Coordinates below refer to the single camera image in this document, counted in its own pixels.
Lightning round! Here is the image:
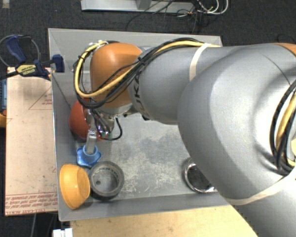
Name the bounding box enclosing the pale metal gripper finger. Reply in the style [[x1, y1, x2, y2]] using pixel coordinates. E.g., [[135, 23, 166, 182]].
[[85, 129, 98, 155]]

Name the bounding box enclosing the blue flower-shaped cup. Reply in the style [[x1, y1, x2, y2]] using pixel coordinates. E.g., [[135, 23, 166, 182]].
[[76, 145, 102, 168]]

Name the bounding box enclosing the red ball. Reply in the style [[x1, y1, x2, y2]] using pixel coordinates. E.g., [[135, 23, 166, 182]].
[[68, 100, 106, 142]]

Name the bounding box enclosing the black tape roll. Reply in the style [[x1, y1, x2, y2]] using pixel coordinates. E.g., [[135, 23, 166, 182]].
[[88, 160, 125, 200]]

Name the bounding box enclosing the grey metal bin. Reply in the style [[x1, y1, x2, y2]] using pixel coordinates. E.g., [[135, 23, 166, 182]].
[[48, 28, 234, 222]]

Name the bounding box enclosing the orange bowl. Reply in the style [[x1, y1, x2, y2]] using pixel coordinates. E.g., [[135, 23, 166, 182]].
[[59, 163, 91, 210]]

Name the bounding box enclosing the brown cardboard board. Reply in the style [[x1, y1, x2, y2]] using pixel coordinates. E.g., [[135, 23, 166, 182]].
[[4, 67, 59, 217]]

